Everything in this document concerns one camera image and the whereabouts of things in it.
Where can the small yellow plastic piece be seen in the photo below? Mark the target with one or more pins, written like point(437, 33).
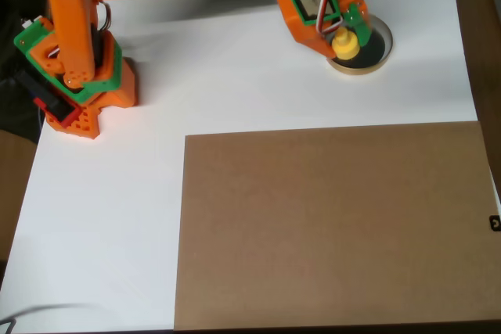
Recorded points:
point(346, 48)

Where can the round dish with gold rim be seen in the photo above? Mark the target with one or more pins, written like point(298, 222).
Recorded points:
point(375, 52)

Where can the orange robot base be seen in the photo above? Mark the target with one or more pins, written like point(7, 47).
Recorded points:
point(125, 87)

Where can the white sheet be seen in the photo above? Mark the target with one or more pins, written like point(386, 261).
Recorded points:
point(235, 95)

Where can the red black controller holder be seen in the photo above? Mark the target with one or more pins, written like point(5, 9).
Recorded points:
point(51, 101)

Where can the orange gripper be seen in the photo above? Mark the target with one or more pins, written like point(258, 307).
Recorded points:
point(309, 38)

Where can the brown cardboard board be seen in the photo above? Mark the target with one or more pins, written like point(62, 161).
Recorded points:
point(352, 232)

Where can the small black tag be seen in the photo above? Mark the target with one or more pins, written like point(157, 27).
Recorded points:
point(494, 222)

